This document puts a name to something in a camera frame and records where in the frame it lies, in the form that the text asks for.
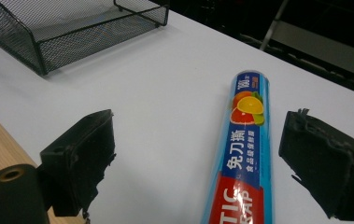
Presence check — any black wire mesh basket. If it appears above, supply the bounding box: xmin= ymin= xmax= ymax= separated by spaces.
xmin=0 ymin=0 xmax=170 ymax=77

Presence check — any blue plastic wrap roll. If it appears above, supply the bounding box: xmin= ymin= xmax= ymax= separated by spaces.
xmin=200 ymin=70 xmax=274 ymax=224

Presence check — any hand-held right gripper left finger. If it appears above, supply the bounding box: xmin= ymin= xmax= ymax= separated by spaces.
xmin=37 ymin=108 xmax=117 ymax=217

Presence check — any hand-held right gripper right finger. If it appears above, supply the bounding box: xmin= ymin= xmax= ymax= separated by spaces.
xmin=278 ymin=108 xmax=354 ymax=222

